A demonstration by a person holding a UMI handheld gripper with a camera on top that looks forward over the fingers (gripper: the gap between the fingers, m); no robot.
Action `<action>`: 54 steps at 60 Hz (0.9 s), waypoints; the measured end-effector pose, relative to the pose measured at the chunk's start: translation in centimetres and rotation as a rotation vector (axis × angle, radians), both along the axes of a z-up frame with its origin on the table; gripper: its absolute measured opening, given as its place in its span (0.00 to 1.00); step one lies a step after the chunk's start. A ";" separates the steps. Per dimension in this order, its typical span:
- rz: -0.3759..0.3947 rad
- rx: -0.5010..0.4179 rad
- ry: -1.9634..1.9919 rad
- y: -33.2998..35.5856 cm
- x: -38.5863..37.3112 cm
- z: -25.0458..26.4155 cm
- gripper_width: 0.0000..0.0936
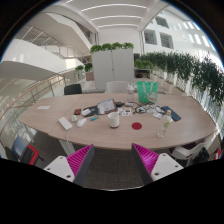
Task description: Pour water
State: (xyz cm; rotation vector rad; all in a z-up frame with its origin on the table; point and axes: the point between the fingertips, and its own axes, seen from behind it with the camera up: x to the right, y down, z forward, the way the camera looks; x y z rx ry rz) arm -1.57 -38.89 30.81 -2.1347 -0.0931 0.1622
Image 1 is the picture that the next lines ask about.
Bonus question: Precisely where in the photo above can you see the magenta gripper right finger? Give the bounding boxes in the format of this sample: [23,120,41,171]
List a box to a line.
[131,143,182,185]

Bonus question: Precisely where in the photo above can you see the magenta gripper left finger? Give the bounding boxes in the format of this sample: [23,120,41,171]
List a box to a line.
[44,144,94,186]

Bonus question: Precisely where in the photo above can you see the clear plastic water bottle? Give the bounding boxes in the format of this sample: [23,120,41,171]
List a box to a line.
[158,110,172,138]

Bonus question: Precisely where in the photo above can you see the white chair at right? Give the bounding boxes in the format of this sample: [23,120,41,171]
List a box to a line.
[170,141,208,165]

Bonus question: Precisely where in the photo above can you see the red round coaster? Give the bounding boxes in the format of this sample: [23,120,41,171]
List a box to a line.
[131,122,142,130]

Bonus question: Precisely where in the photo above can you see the white computer mouse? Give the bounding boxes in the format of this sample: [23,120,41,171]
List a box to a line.
[76,118,87,127]

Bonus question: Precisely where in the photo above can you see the white power strip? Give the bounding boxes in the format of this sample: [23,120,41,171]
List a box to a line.
[58,117,72,130]

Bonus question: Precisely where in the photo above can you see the small white round device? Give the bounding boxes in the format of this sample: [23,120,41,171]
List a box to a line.
[71,115,77,122]

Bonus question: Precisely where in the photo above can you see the red and blue chair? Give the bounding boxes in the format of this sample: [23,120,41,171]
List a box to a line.
[5,136,43,165]

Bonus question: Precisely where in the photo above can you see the blue marker pen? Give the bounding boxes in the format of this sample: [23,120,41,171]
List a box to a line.
[91,116,99,121]

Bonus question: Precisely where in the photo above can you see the dark blue tablet case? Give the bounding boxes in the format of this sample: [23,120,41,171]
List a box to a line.
[161,106,181,121]

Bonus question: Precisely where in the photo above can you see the black red small device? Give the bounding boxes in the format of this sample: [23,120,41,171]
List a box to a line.
[74,108,81,115]

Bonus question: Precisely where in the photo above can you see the white box on wallet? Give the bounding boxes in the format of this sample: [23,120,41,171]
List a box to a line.
[82,109,91,117]

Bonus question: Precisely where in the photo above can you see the white ceramic cup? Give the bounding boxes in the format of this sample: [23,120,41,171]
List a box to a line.
[108,112,120,128]

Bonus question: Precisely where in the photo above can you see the colourful sticker sheet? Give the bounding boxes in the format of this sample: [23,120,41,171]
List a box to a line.
[118,107,132,116]

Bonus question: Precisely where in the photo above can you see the white paper sheet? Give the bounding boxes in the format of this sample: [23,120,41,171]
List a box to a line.
[37,106,51,110]

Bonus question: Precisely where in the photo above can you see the green tote bag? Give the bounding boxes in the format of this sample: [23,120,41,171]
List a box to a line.
[137,81,158,103]

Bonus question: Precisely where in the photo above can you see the black office chair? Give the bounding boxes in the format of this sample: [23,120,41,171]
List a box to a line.
[64,84,82,95]

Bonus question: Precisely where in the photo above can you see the clear bottle near bag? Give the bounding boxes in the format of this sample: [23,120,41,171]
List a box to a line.
[127,84,134,102]

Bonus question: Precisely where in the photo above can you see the green hedge planter row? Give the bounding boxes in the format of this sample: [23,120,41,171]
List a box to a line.
[134,50,224,107]

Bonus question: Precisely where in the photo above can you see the white cabinet with plants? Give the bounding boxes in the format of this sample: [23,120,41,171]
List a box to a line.
[90,42,134,90]

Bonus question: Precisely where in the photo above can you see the tangled black cables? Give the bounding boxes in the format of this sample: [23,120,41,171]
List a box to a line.
[132,101,166,115]

